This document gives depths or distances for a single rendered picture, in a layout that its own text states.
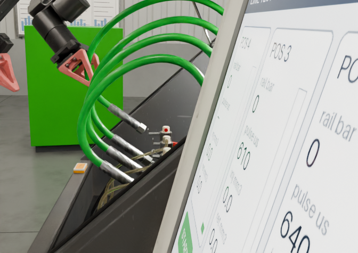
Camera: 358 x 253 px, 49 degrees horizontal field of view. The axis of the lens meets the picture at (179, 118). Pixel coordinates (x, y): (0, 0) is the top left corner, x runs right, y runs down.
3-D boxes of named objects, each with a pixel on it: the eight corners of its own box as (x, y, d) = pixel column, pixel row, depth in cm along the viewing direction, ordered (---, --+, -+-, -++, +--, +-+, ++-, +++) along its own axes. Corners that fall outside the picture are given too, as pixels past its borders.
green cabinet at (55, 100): (115, 129, 515) (115, 26, 484) (123, 149, 434) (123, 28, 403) (39, 131, 492) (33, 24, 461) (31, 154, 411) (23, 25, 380)
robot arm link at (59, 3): (56, 30, 98) (28, 4, 93) (89, -2, 97) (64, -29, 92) (60, 49, 89) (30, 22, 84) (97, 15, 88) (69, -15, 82)
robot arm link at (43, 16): (37, 25, 92) (24, 19, 86) (59, 5, 91) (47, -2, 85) (55, 48, 91) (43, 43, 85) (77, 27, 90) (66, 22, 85)
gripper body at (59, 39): (95, 52, 92) (76, 29, 93) (76, 45, 82) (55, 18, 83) (74, 71, 93) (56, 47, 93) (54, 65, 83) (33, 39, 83)
